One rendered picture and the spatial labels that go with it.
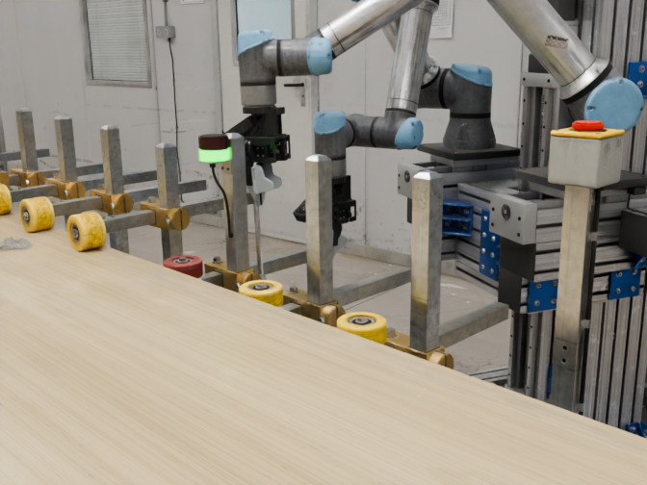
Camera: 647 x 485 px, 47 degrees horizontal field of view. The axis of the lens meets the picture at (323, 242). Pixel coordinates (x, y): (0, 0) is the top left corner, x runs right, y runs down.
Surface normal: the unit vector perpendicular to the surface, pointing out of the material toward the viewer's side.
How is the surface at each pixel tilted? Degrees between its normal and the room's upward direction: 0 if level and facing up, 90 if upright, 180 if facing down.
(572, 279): 90
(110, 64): 90
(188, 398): 0
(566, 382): 90
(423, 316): 90
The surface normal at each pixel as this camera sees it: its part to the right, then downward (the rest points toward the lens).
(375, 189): -0.64, 0.21
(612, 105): 0.05, 0.35
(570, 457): -0.01, -0.97
